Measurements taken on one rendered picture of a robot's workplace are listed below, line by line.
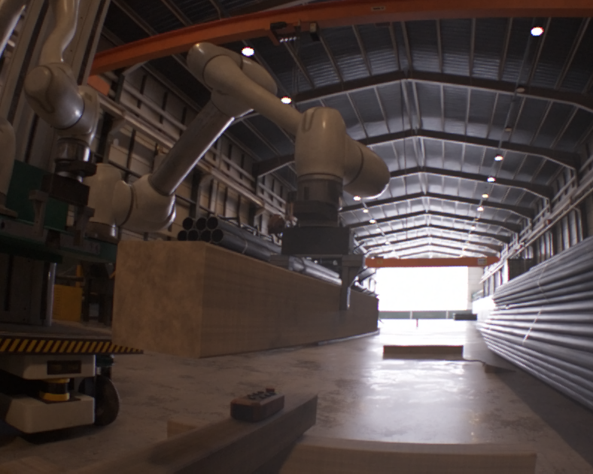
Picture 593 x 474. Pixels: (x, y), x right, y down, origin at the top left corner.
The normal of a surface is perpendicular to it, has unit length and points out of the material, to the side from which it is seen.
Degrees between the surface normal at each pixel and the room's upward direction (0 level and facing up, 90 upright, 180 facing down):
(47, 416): 90
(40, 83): 98
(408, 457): 90
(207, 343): 90
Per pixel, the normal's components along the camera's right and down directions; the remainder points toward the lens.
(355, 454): -0.33, -0.20
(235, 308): 0.93, -0.02
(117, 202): 0.79, -0.04
